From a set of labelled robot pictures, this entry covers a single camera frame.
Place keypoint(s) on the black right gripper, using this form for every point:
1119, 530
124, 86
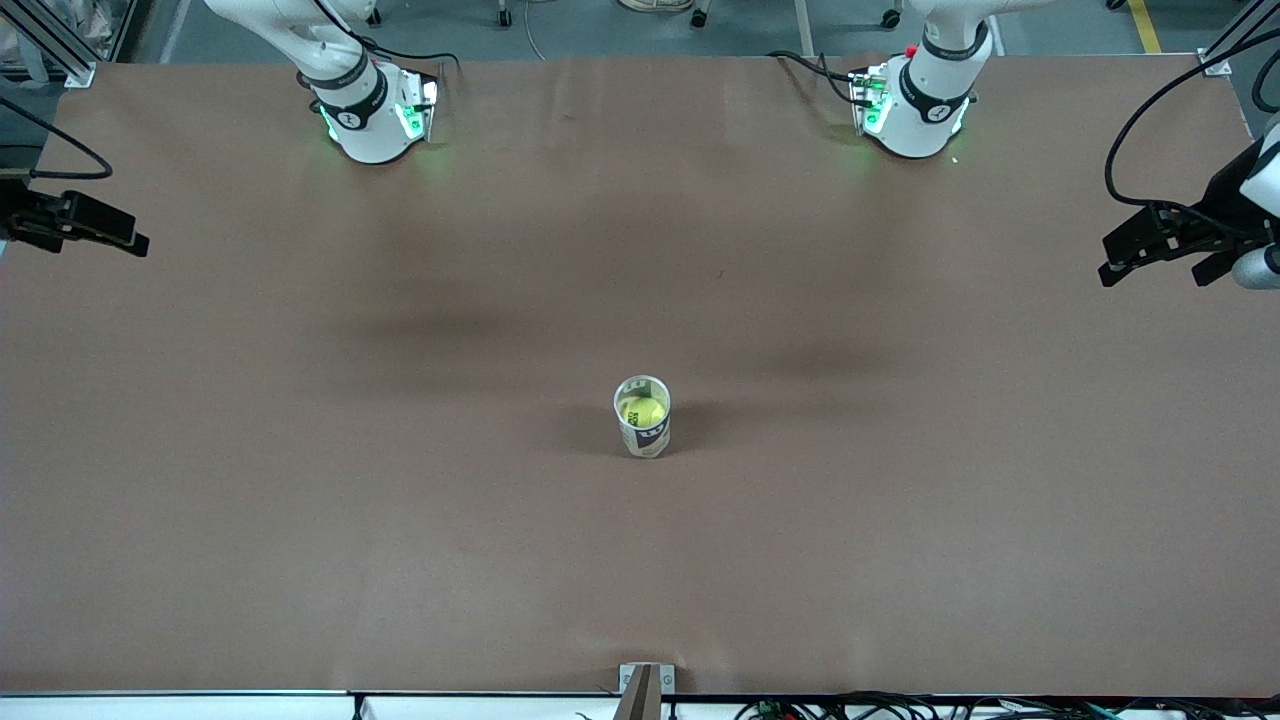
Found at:
22, 216

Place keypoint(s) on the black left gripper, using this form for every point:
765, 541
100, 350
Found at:
1222, 203

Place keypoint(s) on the yellow tennis ball black print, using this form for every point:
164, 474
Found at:
642, 410

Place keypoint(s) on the clear plastic tennis ball can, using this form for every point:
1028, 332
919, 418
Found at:
648, 440

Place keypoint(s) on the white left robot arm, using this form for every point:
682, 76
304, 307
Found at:
920, 110

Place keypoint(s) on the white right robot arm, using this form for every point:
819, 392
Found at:
365, 110

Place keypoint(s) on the white furniture leg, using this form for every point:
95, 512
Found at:
802, 25

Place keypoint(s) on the brown table cover sheet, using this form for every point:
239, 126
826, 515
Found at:
640, 250

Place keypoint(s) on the beige shoe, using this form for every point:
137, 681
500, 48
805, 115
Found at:
655, 4

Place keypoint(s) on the aluminium frame post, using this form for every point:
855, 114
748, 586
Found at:
55, 50
1235, 40

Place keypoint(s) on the metal mounting bracket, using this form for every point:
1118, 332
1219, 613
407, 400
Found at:
668, 678

